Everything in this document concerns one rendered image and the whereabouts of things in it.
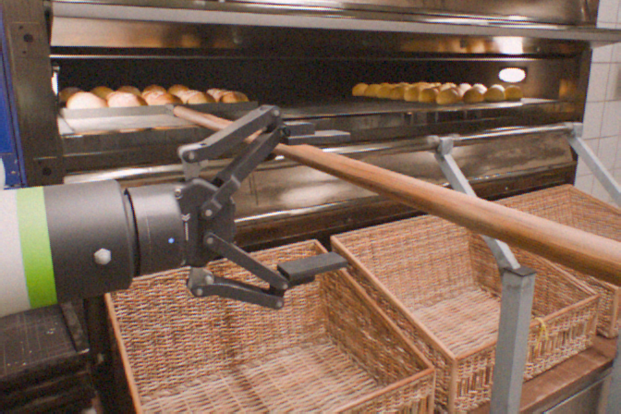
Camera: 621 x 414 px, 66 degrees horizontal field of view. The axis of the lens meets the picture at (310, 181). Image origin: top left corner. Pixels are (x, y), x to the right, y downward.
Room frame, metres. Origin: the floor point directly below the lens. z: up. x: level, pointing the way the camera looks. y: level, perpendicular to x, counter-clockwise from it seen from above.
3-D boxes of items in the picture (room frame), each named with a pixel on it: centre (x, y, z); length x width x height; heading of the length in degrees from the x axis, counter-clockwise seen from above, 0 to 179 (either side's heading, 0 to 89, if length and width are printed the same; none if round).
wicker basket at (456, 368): (1.20, -0.41, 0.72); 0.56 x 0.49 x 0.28; 121
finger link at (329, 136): (0.47, 0.00, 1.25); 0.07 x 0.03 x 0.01; 120
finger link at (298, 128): (0.45, 0.02, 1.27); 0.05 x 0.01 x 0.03; 120
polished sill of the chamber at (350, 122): (1.44, -0.25, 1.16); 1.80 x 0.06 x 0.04; 121
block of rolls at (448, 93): (2.10, -0.54, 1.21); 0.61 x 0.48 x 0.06; 31
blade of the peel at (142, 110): (1.55, 0.50, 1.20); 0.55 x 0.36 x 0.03; 120
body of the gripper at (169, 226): (0.40, 0.11, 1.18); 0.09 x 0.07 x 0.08; 120
